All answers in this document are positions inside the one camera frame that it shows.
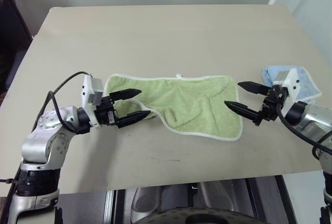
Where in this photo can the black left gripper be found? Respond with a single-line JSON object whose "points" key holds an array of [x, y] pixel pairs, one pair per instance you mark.
{"points": [[105, 112]]}

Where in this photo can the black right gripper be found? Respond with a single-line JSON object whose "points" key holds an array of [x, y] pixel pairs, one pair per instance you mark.
{"points": [[272, 104]]}

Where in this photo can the green towel with white trim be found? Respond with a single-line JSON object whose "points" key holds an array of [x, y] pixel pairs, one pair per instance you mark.
{"points": [[194, 104]]}

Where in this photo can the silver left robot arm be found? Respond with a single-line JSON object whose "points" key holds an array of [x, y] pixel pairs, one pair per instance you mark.
{"points": [[35, 143]]}

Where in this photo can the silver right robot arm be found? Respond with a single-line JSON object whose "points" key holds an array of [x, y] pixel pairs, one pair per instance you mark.
{"points": [[315, 120]]}

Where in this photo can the folded blue towel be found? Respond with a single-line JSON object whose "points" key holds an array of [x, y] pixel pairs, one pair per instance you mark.
{"points": [[308, 84]]}

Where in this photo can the dark grey rounded shell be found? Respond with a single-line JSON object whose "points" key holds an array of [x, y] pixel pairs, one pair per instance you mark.
{"points": [[176, 198]]}

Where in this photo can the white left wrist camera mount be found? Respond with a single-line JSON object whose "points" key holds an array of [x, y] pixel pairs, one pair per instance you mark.
{"points": [[87, 93]]}

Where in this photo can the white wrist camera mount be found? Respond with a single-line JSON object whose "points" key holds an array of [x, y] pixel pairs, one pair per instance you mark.
{"points": [[291, 81], [87, 93]]}

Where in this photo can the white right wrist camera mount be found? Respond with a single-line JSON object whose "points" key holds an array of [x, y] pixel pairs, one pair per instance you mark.
{"points": [[291, 81]]}

